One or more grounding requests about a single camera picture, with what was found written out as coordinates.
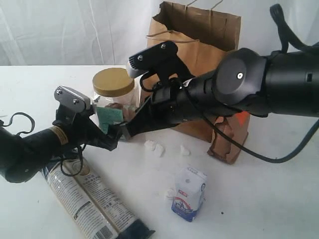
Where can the brown paper shopping bag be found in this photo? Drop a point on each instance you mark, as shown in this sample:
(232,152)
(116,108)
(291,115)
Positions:
(203,36)

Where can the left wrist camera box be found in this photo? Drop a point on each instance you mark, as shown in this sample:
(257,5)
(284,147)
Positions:
(71,103)

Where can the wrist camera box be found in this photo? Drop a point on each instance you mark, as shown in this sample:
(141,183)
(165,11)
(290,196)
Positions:
(71,103)
(160,59)

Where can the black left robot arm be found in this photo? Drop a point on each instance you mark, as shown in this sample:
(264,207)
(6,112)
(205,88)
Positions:
(22,157)

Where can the white blue salt packet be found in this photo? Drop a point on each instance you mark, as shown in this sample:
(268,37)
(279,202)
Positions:
(190,185)

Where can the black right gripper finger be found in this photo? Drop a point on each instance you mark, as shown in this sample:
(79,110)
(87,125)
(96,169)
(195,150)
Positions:
(143,121)

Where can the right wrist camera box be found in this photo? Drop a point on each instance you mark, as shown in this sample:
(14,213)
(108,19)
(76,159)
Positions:
(160,59)

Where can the nut jar with gold lid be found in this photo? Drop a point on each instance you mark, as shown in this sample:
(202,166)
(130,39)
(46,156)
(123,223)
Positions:
(115,98)

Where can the white paper scrap near jar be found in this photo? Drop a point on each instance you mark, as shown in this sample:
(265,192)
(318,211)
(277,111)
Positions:
(184,151)

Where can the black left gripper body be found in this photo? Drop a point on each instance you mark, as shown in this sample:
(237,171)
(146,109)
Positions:
(78,129)

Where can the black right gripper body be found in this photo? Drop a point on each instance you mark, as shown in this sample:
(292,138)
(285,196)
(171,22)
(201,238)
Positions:
(184,101)

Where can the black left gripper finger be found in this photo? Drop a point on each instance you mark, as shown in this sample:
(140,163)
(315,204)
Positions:
(112,137)

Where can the white backdrop curtain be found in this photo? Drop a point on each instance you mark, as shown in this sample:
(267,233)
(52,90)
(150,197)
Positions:
(107,32)

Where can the dark noodle package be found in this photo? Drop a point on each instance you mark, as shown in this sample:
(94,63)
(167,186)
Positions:
(92,204)

